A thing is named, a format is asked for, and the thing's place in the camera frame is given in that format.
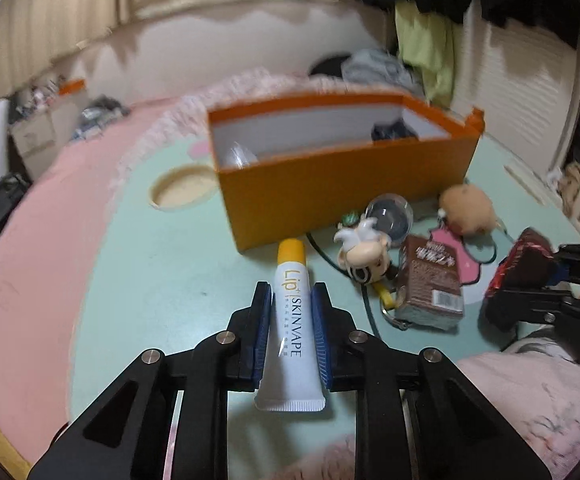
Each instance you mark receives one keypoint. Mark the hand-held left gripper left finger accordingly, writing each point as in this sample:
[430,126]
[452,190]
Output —
[262,312]

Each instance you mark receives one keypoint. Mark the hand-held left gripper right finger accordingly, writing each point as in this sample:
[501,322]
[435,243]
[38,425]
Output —
[321,330]

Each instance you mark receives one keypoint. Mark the white lip balm tube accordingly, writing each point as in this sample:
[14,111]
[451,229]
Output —
[290,320]

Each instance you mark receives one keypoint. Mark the red and black snack packet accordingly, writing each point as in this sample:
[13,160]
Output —
[520,265]

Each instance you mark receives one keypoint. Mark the brown drink carton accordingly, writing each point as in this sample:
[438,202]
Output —
[427,280]

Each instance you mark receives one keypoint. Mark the orange cardboard box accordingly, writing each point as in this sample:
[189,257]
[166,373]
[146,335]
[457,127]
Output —
[345,195]

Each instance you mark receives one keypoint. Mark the person's pink pajama leg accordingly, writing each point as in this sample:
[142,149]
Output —
[520,400]

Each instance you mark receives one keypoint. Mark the mint green cartoon mat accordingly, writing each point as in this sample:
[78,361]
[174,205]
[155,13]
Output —
[170,270]

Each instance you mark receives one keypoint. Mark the clear capsule with dark toy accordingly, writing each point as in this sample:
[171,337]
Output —
[387,215]

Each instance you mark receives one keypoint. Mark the white louvered closet door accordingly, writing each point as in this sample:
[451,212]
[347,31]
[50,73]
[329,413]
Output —
[525,95]

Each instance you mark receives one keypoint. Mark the pink bed sheet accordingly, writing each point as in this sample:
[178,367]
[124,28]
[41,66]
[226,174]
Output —
[35,260]

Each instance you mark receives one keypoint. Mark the black cloth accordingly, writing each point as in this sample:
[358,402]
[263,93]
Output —
[327,66]

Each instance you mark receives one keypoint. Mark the blue grey clothes pile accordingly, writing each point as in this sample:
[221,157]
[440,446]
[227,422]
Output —
[100,115]

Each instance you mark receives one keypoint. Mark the grey clothing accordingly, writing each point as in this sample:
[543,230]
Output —
[380,70]

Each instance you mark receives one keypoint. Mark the light green cloth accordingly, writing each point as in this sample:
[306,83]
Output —
[425,45]

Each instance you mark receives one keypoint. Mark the dark bag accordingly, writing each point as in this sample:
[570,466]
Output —
[10,200]

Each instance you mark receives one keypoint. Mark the brown cardboard carton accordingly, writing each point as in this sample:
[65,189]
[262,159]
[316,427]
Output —
[37,140]

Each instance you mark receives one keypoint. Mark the small orange box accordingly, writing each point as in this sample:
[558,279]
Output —
[72,86]

